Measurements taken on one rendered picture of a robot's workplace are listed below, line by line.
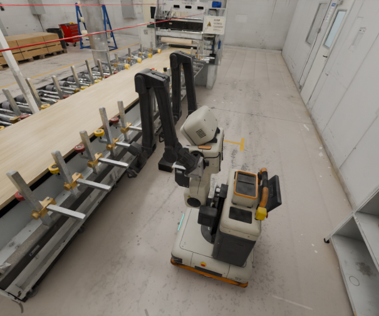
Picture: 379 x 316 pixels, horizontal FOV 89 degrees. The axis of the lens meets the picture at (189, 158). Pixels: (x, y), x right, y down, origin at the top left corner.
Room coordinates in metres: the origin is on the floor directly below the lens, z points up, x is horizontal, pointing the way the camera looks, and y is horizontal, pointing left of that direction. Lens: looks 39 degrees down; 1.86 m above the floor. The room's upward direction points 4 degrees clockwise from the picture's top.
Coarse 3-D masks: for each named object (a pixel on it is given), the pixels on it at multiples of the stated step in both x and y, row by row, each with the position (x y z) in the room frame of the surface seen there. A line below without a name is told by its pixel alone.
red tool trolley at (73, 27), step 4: (60, 24) 9.45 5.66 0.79; (64, 24) 9.43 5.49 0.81; (68, 24) 9.59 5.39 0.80; (72, 24) 9.70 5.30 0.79; (76, 24) 10.01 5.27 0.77; (64, 28) 9.48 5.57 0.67; (68, 28) 9.46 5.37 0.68; (72, 28) 9.63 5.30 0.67; (76, 28) 9.94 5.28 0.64; (64, 32) 9.49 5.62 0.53; (68, 32) 9.46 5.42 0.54; (72, 32) 9.56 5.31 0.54; (76, 32) 9.86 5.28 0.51; (80, 32) 10.12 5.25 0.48; (64, 36) 9.49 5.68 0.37; (68, 36) 9.47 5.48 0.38; (72, 36) 9.48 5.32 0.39; (68, 40) 9.48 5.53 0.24; (72, 40) 9.46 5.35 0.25; (76, 40) 9.70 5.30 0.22
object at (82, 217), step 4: (52, 204) 0.71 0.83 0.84; (48, 208) 0.68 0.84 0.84; (52, 208) 0.68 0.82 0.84; (56, 208) 0.69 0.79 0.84; (60, 208) 0.69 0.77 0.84; (64, 208) 0.69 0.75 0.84; (56, 212) 0.67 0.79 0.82; (60, 212) 0.66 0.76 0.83; (64, 212) 0.66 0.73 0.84; (68, 212) 0.66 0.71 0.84; (72, 212) 0.67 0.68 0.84; (76, 212) 0.67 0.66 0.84; (68, 216) 0.65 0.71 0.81; (72, 216) 0.64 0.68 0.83; (76, 216) 0.64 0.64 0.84; (80, 216) 0.64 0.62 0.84; (84, 216) 0.64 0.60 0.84; (80, 220) 0.63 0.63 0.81; (84, 220) 0.63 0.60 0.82
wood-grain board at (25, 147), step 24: (168, 48) 5.37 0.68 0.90; (120, 72) 3.24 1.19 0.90; (72, 96) 2.20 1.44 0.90; (96, 96) 2.24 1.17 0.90; (120, 96) 2.29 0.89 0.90; (24, 120) 1.58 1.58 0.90; (48, 120) 1.60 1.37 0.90; (72, 120) 1.63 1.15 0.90; (96, 120) 1.66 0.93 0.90; (0, 144) 1.19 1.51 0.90; (24, 144) 1.21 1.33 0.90; (48, 144) 1.23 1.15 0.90; (72, 144) 1.25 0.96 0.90; (0, 168) 0.93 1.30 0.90; (24, 168) 0.95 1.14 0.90; (0, 192) 0.73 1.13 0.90
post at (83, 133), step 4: (80, 132) 1.14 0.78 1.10; (84, 132) 1.14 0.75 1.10; (84, 136) 1.13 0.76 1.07; (84, 140) 1.14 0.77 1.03; (88, 140) 1.16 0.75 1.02; (84, 144) 1.14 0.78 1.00; (88, 144) 1.15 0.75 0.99; (88, 148) 1.13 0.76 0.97; (88, 152) 1.14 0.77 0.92; (92, 152) 1.15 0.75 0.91; (88, 156) 1.14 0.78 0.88; (92, 156) 1.14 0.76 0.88; (92, 160) 1.13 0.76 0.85; (92, 168) 1.14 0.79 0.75; (96, 168) 1.14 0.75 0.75
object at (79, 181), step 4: (56, 176) 0.97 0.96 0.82; (60, 176) 0.96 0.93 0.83; (76, 180) 0.94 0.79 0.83; (80, 180) 0.94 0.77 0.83; (84, 180) 0.94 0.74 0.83; (84, 184) 0.92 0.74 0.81; (88, 184) 0.91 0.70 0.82; (92, 184) 0.90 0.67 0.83; (96, 184) 0.91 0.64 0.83; (100, 184) 0.91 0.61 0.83; (96, 188) 0.89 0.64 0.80; (100, 188) 0.88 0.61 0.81; (104, 188) 0.88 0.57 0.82; (108, 188) 0.88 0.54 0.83
